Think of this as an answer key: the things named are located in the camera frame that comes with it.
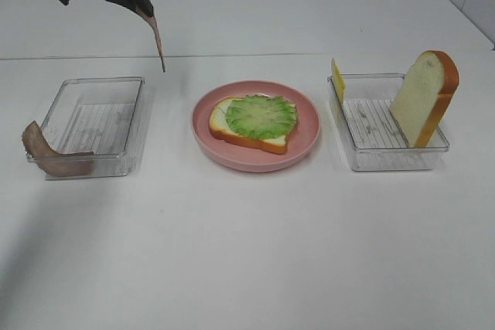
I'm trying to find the bread slice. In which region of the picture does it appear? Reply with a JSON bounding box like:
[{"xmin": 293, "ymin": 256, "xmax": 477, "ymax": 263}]
[
  {"xmin": 390, "ymin": 50, "xmax": 459, "ymax": 148},
  {"xmin": 209, "ymin": 97, "xmax": 298, "ymax": 155}
]

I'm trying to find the yellow cheese slice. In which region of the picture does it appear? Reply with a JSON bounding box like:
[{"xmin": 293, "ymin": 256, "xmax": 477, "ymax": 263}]
[{"xmin": 331, "ymin": 59, "xmax": 347, "ymax": 105}]

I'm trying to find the pink plate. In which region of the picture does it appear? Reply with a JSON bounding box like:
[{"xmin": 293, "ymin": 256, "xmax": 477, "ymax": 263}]
[{"xmin": 191, "ymin": 80, "xmax": 321, "ymax": 173}]

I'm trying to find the green lettuce leaf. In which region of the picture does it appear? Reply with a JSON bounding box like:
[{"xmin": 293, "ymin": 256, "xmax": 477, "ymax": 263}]
[{"xmin": 225, "ymin": 95, "xmax": 298, "ymax": 140}]

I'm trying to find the clear plastic tray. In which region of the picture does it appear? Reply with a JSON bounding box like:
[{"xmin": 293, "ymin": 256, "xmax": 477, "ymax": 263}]
[
  {"xmin": 328, "ymin": 73, "xmax": 450, "ymax": 172},
  {"xmin": 37, "ymin": 77, "xmax": 152, "ymax": 179}
]

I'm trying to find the upright bread slice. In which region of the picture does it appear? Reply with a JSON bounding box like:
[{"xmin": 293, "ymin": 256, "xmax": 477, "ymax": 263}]
[{"xmin": 390, "ymin": 50, "xmax": 459, "ymax": 148}]

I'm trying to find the curved bacon strip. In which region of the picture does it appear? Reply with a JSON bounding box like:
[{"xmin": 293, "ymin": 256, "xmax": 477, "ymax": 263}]
[{"xmin": 136, "ymin": 6, "xmax": 166, "ymax": 73}]

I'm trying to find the clear plastic left tray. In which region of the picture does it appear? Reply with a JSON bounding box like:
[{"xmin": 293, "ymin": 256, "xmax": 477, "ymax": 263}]
[{"xmin": 37, "ymin": 77, "xmax": 152, "ymax": 179}]

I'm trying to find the clear plastic right tray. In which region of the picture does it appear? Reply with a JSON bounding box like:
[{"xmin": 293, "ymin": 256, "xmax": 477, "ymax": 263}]
[{"xmin": 328, "ymin": 73, "xmax": 450, "ymax": 172}]

